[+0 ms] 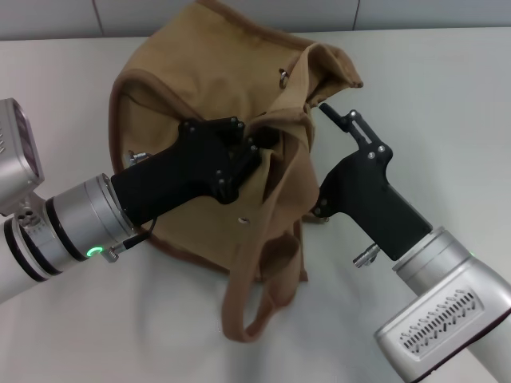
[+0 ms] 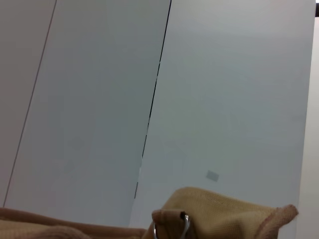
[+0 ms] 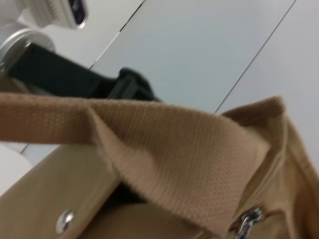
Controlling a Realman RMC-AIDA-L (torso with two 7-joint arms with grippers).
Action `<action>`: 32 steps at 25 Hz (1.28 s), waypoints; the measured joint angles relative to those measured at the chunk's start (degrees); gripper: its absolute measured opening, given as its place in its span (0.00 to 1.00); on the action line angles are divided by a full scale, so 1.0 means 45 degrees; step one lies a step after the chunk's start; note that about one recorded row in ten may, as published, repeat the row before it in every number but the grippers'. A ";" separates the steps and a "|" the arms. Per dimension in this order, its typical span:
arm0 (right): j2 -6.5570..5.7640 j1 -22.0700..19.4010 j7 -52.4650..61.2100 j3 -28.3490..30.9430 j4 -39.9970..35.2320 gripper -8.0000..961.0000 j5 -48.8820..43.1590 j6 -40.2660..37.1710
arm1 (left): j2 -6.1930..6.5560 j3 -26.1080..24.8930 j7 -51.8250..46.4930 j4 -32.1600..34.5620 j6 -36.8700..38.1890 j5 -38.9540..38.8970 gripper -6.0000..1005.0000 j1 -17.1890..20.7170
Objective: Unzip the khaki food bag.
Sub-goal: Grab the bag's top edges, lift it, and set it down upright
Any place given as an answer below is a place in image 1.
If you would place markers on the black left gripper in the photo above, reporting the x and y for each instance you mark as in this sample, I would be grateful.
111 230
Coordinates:
179 171

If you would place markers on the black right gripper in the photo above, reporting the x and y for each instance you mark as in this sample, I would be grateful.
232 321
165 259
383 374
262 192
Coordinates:
367 199

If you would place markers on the khaki canvas food bag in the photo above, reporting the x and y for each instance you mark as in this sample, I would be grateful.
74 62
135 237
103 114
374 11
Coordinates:
191 99

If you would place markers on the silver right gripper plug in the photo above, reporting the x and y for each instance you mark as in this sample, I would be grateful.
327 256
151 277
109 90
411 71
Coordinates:
365 255

